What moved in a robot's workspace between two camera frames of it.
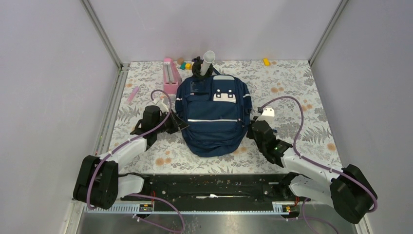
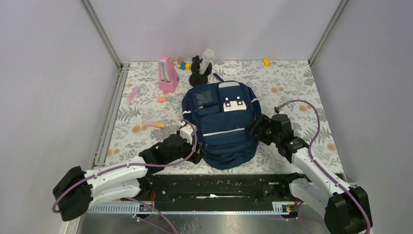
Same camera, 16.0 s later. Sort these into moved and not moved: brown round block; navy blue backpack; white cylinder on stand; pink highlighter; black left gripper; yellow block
Moved: navy blue backpack; black left gripper
Not moved: white cylinder on stand; pink highlighter; brown round block; yellow block
